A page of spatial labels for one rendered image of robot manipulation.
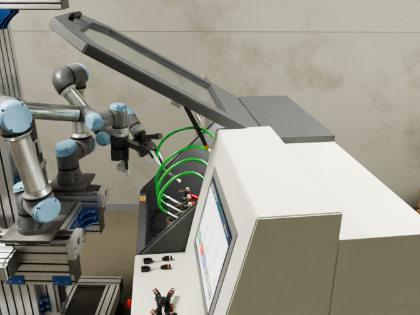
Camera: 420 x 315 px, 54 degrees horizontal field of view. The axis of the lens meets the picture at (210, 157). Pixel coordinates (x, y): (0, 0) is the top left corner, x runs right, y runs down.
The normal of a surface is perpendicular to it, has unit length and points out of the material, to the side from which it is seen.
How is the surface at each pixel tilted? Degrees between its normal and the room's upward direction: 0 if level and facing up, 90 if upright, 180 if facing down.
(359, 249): 90
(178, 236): 90
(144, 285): 0
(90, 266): 0
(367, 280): 90
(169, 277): 0
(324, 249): 90
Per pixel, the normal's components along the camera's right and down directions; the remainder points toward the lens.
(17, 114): 0.69, 0.15
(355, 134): -0.03, 0.38
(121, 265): 0.00, -0.92
